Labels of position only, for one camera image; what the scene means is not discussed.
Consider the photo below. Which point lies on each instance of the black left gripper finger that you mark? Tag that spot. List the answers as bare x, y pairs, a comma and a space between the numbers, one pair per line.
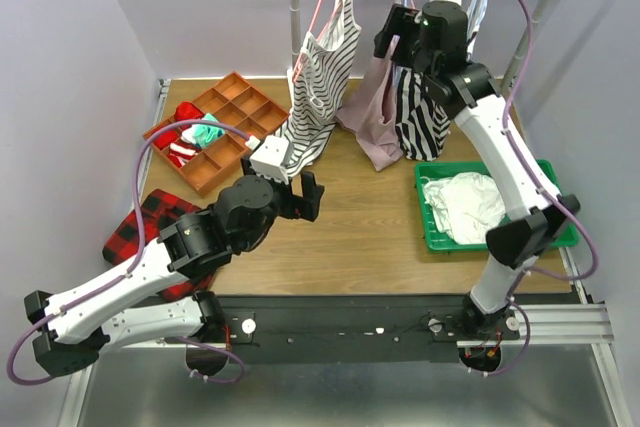
247, 169
309, 202

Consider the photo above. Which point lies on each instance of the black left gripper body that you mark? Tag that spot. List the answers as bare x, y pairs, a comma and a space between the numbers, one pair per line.
296, 198

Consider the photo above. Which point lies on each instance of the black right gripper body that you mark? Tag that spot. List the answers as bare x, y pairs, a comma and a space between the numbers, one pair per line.
421, 59

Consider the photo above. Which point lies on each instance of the mauve tank top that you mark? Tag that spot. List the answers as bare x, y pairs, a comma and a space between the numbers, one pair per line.
370, 112

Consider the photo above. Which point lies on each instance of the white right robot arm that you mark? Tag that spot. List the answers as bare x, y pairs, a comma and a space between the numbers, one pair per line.
538, 212

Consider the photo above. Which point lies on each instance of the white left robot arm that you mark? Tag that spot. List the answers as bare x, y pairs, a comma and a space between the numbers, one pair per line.
74, 327

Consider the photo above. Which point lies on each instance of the wide striped black white top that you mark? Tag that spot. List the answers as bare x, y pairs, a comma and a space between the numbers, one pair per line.
421, 125

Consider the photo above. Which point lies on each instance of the thin striped white tank top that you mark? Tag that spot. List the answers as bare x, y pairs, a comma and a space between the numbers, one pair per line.
319, 85

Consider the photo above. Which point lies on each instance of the teal and white sock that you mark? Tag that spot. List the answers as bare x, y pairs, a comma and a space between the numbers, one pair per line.
201, 135

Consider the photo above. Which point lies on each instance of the brown compartment organizer tray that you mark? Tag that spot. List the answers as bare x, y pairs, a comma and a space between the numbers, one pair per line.
233, 100

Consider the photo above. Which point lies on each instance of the red white striped sock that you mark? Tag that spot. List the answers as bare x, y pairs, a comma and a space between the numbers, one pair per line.
180, 155

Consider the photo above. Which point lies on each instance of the red sock rolled back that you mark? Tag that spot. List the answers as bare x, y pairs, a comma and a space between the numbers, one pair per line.
187, 111

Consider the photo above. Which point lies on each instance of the red sock rolled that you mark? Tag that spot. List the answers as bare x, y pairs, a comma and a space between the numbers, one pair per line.
187, 111
164, 140

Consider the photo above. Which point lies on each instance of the red sock rolled front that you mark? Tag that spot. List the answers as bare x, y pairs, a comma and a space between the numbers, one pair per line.
164, 140

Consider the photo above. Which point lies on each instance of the red black plaid shirt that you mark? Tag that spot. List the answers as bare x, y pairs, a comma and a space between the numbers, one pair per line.
159, 210

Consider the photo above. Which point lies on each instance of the grey left rack pole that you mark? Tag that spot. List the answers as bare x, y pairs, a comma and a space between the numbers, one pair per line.
295, 30

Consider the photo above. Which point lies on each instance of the grey rack pole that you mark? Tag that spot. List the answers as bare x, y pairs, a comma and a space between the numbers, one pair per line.
510, 75
295, 30

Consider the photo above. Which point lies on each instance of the grey right rack pole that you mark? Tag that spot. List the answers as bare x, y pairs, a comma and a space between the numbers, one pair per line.
510, 75

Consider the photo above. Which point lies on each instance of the white garment in tray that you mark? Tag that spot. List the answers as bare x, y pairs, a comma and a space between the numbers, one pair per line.
465, 207

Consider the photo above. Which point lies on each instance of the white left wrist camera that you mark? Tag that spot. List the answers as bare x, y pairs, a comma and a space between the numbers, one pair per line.
270, 159

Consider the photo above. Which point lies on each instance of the aluminium frame rail left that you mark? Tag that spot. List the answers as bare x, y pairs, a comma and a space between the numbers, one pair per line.
79, 382

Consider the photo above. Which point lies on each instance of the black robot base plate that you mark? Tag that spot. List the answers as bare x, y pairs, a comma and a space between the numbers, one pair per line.
350, 329

